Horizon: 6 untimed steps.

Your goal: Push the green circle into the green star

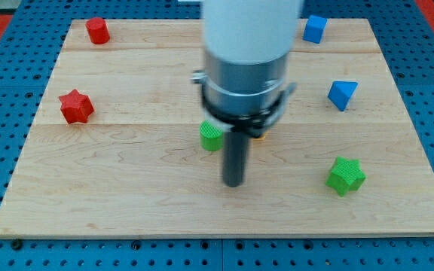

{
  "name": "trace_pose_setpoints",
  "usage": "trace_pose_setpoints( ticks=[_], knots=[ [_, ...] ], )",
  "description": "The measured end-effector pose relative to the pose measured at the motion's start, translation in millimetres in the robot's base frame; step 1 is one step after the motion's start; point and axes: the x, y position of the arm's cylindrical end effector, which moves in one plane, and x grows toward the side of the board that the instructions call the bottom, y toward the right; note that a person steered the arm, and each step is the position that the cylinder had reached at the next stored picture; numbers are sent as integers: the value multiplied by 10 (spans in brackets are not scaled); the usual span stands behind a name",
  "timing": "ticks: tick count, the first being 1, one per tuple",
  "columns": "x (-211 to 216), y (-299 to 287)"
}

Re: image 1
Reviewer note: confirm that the green cylinder block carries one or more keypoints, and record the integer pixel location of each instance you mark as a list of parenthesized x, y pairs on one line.
[(211, 138)]

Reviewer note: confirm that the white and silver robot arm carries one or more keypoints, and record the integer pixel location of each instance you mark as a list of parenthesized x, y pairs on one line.
[(246, 44)]

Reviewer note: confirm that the green star block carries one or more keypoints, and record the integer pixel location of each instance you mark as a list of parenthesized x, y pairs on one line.
[(345, 175)]

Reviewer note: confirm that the red star block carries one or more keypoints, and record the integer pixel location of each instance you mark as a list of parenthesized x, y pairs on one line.
[(76, 107)]

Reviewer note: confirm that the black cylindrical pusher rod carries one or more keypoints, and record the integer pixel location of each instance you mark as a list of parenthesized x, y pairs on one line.
[(235, 153)]

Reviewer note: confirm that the yellow block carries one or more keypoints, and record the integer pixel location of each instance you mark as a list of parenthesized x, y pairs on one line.
[(262, 137)]

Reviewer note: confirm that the light wooden board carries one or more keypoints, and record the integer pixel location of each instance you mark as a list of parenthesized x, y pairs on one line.
[(136, 169)]

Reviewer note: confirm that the blue triangular prism block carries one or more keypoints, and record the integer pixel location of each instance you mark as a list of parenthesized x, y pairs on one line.
[(341, 93)]

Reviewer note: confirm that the blue cube block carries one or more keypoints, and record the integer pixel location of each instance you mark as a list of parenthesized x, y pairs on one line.
[(314, 29)]

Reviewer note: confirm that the red cylinder block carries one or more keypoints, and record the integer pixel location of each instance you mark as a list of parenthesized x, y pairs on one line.
[(97, 30)]

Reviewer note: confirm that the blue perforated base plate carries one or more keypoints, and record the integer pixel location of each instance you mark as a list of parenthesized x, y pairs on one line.
[(28, 52)]

